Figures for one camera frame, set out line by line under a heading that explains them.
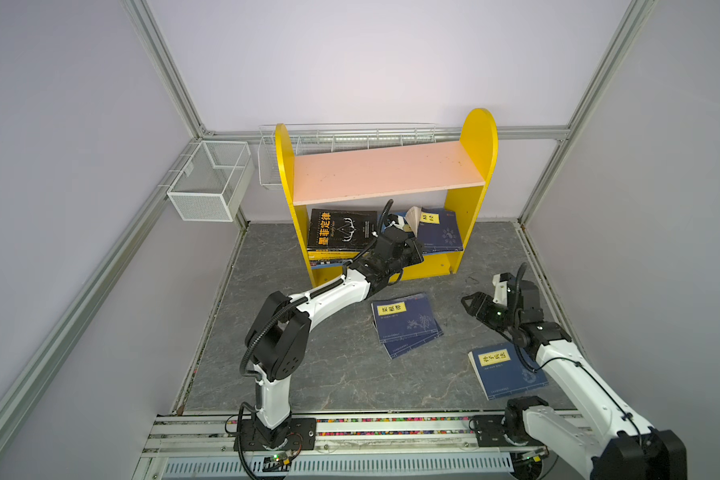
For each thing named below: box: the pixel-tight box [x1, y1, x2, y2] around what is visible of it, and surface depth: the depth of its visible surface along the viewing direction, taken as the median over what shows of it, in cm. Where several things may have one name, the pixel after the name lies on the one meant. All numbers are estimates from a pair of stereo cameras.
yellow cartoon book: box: [307, 250, 360, 261], surface depth 88 cm
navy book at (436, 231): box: [405, 206, 464, 255], surface depth 92 cm
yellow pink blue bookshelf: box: [275, 108, 499, 287], surface depth 77 cm
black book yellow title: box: [308, 208, 378, 249], surface depth 91 cm
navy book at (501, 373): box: [468, 342, 549, 401], surface depth 83 cm
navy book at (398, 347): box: [380, 324, 444, 360], surface depth 91 cm
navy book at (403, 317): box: [370, 293, 439, 344], surface depth 93 cm
